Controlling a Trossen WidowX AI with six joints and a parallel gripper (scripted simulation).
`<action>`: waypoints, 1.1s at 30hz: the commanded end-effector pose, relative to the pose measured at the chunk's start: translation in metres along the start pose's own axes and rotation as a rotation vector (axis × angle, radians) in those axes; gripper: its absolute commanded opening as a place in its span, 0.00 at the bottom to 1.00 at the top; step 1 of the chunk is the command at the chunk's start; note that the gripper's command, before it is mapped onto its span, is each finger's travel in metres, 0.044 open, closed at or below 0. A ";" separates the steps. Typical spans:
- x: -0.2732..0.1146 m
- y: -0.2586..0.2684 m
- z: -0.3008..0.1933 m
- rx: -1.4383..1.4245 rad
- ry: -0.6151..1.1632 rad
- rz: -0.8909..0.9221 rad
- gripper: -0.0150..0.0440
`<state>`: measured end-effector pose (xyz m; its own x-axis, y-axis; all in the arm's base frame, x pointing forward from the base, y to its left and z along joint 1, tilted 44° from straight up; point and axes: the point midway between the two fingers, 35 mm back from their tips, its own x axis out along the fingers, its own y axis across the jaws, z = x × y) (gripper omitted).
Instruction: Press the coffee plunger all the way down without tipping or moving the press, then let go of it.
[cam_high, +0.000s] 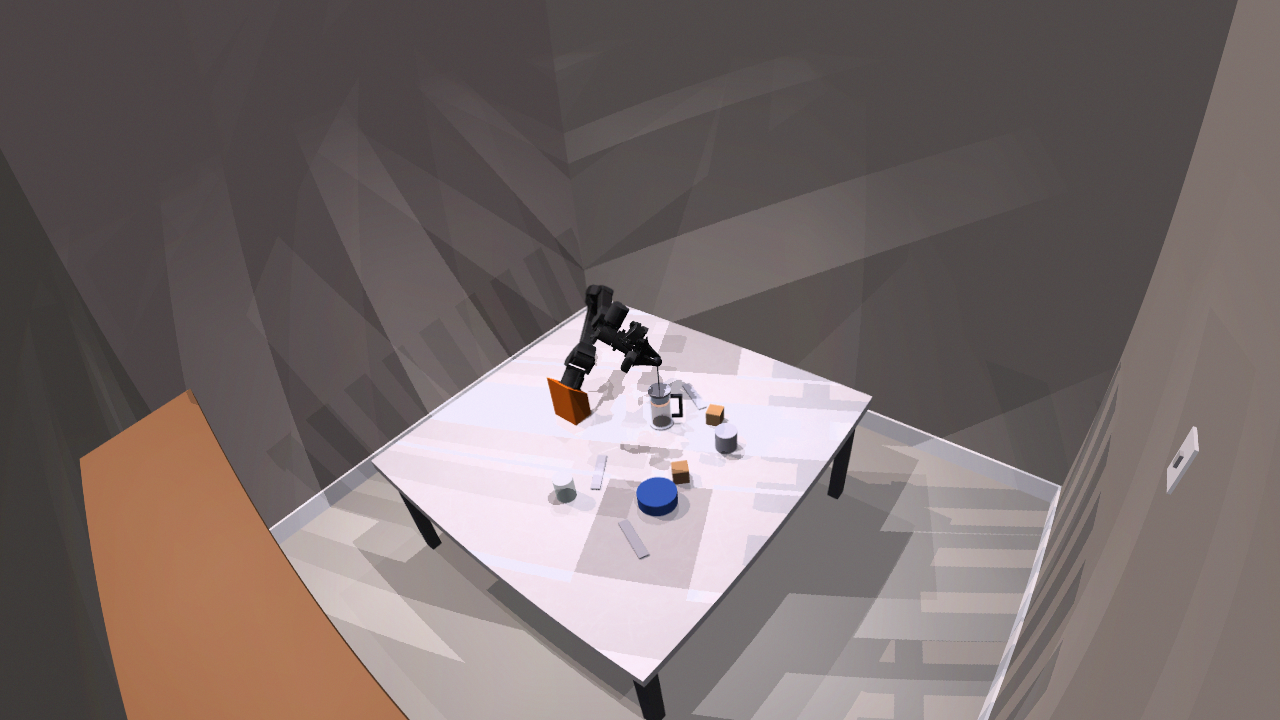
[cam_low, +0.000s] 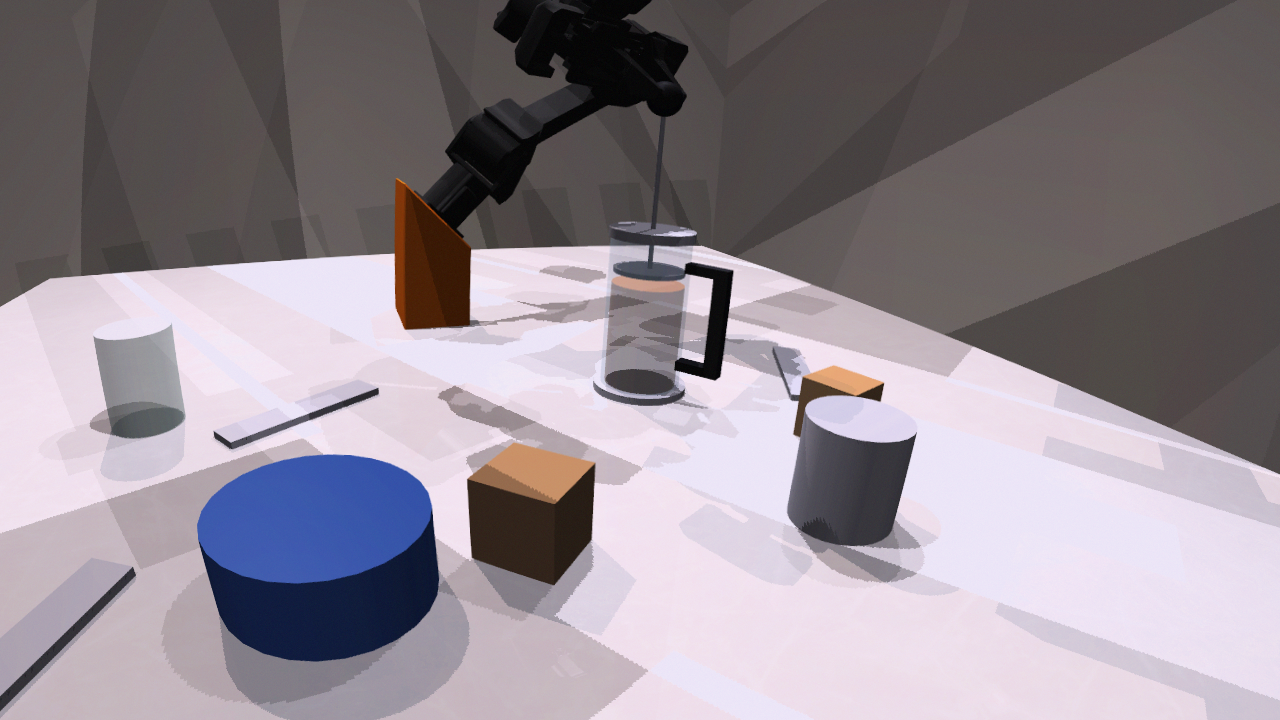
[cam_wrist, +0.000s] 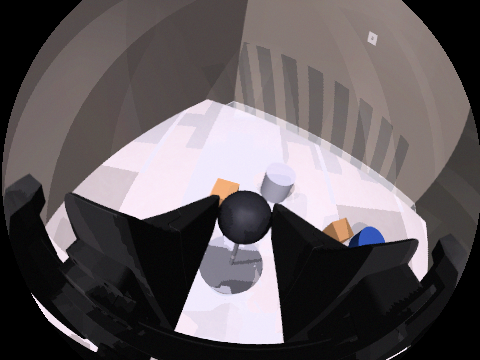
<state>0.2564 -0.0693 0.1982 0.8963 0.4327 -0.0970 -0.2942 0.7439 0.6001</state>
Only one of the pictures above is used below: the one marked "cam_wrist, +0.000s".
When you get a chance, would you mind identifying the glass french press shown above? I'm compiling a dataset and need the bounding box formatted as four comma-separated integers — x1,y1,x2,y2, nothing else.
199,189,273,300

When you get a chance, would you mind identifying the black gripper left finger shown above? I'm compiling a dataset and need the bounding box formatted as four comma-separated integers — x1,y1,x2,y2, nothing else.
64,192,220,331

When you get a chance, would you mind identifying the dark grey cylinder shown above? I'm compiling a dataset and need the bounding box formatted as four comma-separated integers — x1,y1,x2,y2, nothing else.
260,163,296,204

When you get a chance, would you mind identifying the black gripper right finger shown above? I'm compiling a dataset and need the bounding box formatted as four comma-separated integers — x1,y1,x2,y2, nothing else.
271,204,419,343

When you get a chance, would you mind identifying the blue cylinder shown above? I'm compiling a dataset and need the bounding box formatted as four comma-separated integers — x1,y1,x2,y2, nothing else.
348,227,385,248

